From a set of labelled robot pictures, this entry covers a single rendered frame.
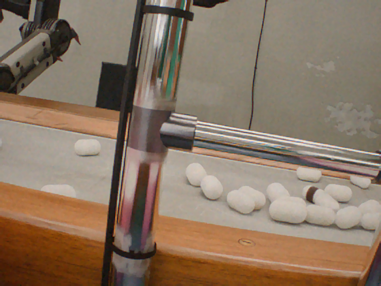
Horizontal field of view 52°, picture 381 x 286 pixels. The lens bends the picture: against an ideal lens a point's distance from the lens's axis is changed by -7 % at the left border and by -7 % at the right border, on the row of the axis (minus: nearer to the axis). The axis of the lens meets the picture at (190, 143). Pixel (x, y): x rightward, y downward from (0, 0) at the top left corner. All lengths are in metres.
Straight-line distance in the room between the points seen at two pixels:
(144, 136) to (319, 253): 0.15
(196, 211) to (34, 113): 0.36
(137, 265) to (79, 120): 0.43
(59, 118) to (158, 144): 0.45
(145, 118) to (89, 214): 0.10
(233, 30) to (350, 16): 0.71
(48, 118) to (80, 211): 0.38
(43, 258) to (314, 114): 2.36
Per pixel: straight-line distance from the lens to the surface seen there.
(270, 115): 2.52
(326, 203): 0.45
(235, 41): 2.49
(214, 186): 0.42
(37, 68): 1.10
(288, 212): 0.40
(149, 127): 0.21
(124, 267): 0.24
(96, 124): 0.64
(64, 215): 0.29
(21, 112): 0.68
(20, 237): 0.29
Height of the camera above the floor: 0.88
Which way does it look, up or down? 12 degrees down
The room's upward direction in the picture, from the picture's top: 10 degrees clockwise
